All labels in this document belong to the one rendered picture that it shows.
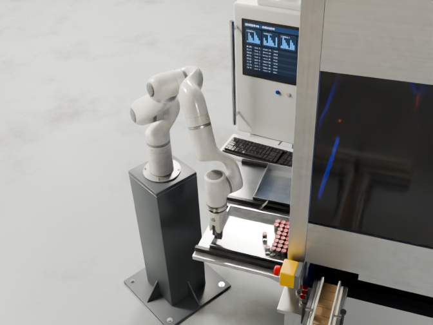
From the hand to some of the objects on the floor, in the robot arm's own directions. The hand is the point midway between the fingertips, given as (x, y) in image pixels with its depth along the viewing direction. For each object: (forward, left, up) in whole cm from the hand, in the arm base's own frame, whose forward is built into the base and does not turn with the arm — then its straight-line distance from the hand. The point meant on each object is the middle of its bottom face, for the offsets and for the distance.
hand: (218, 234), depth 229 cm
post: (+36, +9, -92) cm, 99 cm away
